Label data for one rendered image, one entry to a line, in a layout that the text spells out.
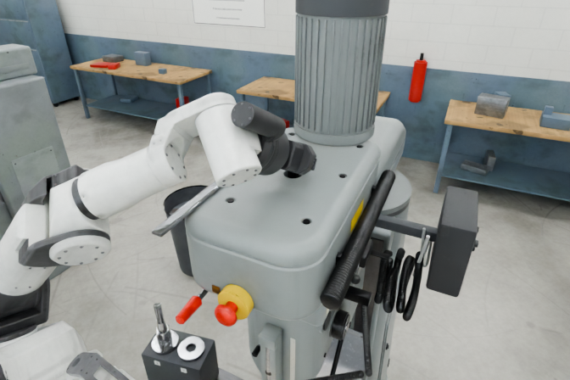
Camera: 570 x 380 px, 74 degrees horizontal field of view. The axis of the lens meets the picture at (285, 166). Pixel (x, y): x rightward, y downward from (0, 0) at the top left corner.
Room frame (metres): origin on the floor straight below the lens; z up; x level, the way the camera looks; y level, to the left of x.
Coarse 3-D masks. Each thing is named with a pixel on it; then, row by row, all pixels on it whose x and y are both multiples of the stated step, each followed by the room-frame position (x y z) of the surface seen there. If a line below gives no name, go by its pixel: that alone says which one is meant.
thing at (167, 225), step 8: (200, 192) 0.57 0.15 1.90; (208, 192) 0.57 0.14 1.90; (192, 200) 0.55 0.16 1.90; (200, 200) 0.55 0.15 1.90; (184, 208) 0.52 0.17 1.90; (192, 208) 0.52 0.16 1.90; (176, 216) 0.50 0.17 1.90; (184, 216) 0.50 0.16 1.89; (160, 224) 0.48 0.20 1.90; (168, 224) 0.48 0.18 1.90; (176, 224) 0.49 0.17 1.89; (152, 232) 0.46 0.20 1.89; (160, 232) 0.46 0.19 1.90
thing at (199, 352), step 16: (176, 336) 0.89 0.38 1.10; (192, 336) 0.90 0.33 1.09; (144, 352) 0.84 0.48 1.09; (160, 352) 0.83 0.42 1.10; (176, 352) 0.84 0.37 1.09; (192, 352) 0.83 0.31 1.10; (208, 352) 0.84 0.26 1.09; (160, 368) 0.81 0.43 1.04; (176, 368) 0.79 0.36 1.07; (192, 368) 0.78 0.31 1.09; (208, 368) 0.82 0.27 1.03
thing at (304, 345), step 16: (256, 320) 0.59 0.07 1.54; (272, 320) 0.58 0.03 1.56; (256, 336) 0.60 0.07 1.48; (288, 336) 0.56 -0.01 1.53; (304, 336) 0.55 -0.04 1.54; (320, 336) 0.57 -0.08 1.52; (288, 352) 0.56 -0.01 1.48; (304, 352) 0.55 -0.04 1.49; (320, 352) 0.57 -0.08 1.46; (288, 368) 0.56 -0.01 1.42; (304, 368) 0.55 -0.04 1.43; (320, 368) 0.58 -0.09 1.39
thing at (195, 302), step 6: (198, 294) 0.51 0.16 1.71; (204, 294) 0.52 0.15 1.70; (192, 300) 0.50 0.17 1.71; (198, 300) 0.50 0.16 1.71; (186, 306) 0.48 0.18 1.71; (192, 306) 0.48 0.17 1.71; (198, 306) 0.49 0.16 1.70; (180, 312) 0.47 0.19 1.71; (186, 312) 0.47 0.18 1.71; (192, 312) 0.48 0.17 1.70; (180, 318) 0.46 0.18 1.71; (186, 318) 0.46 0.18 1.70
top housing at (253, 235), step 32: (288, 128) 0.90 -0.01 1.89; (320, 160) 0.71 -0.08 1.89; (352, 160) 0.71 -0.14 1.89; (224, 192) 0.59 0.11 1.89; (256, 192) 0.59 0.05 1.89; (288, 192) 0.59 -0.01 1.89; (320, 192) 0.59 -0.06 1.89; (352, 192) 0.60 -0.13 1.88; (192, 224) 0.50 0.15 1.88; (224, 224) 0.49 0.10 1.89; (256, 224) 0.49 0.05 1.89; (288, 224) 0.49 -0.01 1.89; (320, 224) 0.49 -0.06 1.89; (352, 224) 0.59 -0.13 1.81; (192, 256) 0.50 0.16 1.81; (224, 256) 0.47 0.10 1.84; (256, 256) 0.44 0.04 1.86; (288, 256) 0.43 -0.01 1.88; (320, 256) 0.44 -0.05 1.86; (256, 288) 0.44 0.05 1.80; (288, 288) 0.42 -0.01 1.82; (320, 288) 0.44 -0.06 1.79; (288, 320) 0.42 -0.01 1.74
